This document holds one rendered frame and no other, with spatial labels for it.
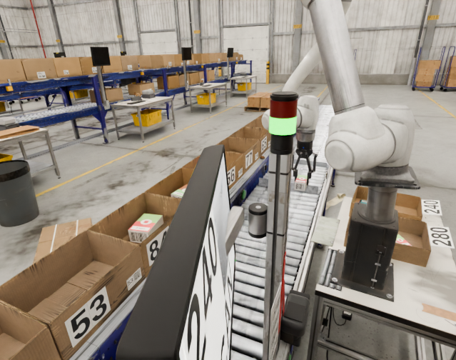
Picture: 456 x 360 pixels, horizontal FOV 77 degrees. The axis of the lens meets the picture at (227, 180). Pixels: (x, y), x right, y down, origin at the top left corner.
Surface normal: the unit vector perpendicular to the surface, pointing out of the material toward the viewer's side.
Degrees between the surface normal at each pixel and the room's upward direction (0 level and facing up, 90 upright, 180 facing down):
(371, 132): 62
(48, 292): 89
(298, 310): 8
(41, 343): 90
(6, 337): 0
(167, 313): 4
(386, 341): 0
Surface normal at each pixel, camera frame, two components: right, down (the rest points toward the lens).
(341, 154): -0.80, 0.39
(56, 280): 0.92, 0.12
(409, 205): -0.51, 0.35
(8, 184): 0.68, 0.36
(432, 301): -0.03, -0.91
